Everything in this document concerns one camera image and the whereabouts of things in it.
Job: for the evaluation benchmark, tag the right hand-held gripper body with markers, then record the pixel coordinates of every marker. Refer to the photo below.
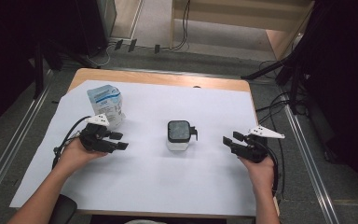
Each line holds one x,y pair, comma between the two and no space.
254,151

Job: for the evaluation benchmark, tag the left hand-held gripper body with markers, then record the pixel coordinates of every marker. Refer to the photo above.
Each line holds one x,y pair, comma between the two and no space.
94,140

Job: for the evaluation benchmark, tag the white and blue pouch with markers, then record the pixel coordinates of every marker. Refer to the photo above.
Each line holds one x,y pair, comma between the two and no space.
105,102

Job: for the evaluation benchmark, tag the clear jar with black lid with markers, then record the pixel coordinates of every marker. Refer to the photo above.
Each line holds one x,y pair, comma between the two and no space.
178,130

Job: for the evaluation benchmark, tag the person's right hand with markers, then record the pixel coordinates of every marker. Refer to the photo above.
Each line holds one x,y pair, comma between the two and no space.
261,175

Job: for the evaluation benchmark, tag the person's left hand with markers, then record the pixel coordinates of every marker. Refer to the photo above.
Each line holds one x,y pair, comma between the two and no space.
73,155

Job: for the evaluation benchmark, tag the dark table grommet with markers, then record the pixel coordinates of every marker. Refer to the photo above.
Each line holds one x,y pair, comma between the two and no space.
196,86

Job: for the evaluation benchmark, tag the black tripod stand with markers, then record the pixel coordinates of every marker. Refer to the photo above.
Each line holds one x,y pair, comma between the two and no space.
267,69

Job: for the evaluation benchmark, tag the black metal stand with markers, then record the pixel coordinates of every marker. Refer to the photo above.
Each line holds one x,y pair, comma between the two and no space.
38,71

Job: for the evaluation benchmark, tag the small black floor block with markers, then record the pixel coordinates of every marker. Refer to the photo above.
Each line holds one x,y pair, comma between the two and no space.
132,45
118,44
157,48

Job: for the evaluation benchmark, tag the black curtain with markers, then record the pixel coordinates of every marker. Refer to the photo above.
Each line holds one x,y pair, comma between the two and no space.
351,93
12,46

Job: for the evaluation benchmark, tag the dark cabinet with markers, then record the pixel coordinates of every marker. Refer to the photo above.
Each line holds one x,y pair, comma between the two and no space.
90,25

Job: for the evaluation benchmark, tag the light wooden shelf unit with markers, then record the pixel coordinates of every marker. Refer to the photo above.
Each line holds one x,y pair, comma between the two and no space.
230,18

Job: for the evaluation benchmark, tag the metal floor rail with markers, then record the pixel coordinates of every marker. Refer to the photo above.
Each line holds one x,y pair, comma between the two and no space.
11,149
320,186

